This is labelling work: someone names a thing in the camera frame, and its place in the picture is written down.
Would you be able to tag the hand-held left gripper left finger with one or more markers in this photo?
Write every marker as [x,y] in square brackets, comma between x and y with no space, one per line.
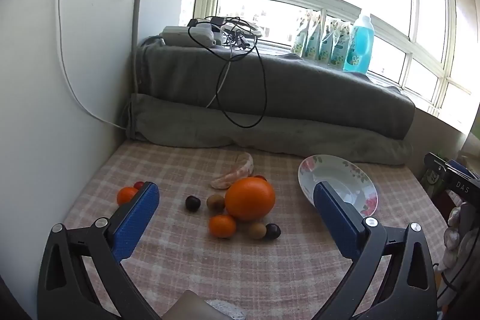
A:
[137,220]

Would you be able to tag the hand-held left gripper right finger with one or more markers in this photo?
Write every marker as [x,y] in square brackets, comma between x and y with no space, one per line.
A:
[335,226]

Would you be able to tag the small mandarin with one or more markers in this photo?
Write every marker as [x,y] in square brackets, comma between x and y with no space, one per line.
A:
[222,226]
[125,195]

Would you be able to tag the floral white plate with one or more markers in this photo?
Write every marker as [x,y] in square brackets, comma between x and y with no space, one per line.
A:
[343,177]

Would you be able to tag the dark plum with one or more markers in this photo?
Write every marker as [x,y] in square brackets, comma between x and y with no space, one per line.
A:
[273,231]
[192,203]

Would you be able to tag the red tomato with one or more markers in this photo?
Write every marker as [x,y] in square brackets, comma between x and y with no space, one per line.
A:
[260,177]

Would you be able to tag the large orange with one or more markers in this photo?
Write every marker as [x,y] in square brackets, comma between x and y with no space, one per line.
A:
[249,198]

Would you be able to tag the person's right hand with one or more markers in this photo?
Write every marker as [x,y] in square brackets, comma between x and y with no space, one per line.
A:
[453,237]

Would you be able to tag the small cherry tomato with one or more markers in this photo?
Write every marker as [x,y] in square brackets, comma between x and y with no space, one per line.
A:
[138,185]

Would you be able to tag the dark plum front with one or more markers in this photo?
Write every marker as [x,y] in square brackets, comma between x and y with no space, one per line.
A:
[273,231]

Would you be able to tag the pink plaid bed sheet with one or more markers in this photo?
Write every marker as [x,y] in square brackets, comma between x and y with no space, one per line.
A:
[180,267]

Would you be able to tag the brown kiwi berry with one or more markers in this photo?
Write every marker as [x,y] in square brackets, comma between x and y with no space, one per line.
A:
[215,202]
[257,230]

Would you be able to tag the grey rolled blanket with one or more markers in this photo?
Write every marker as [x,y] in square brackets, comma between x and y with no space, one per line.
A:
[300,142]

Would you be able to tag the grey folded blanket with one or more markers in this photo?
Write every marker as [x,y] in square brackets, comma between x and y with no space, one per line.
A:
[318,95]

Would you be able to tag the blue detergent bottle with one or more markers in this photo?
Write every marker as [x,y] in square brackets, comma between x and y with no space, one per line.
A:
[360,46]

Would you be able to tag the white power strip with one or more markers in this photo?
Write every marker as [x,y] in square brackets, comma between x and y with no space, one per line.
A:
[176,34]

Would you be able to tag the white adapter box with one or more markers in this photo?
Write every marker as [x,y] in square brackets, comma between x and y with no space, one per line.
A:
[204,28]

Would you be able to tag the grey vertical pipe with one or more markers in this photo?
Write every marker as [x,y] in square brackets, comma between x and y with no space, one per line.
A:
[138,5]

